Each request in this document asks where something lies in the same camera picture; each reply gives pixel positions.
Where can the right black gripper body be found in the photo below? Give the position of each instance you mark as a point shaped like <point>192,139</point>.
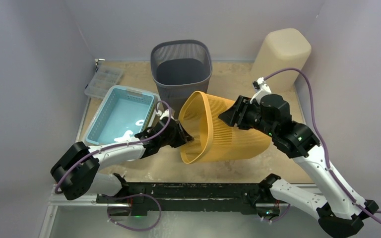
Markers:
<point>240,111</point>

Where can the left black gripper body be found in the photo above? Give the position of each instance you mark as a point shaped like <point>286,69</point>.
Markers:
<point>176,133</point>

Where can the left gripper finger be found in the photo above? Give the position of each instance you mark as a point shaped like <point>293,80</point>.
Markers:
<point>179,132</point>
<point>178,142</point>

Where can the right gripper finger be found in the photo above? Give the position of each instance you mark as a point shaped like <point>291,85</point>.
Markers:
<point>225,117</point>
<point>238,107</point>

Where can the yellow mesh basket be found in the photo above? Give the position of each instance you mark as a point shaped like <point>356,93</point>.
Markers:
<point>213,140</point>

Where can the light blue plastic crate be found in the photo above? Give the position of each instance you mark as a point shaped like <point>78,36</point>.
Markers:
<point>121,115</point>

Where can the beige plastic bin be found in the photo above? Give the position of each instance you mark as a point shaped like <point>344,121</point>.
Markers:
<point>280,49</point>

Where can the grey mesh basket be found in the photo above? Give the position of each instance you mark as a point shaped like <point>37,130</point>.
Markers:
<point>178,69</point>

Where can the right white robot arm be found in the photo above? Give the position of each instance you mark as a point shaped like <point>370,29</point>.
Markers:
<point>339,210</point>

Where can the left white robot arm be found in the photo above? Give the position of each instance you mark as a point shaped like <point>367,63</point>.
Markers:
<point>75,172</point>

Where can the clear compartment organizer box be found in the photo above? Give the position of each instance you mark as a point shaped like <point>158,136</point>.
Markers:
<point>104,78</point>

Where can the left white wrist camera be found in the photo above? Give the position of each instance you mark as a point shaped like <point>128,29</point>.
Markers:
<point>165,113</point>

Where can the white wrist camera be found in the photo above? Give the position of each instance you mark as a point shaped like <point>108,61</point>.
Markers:
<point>165,113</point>
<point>261,88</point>

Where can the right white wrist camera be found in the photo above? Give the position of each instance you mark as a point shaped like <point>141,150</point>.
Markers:
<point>261,88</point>

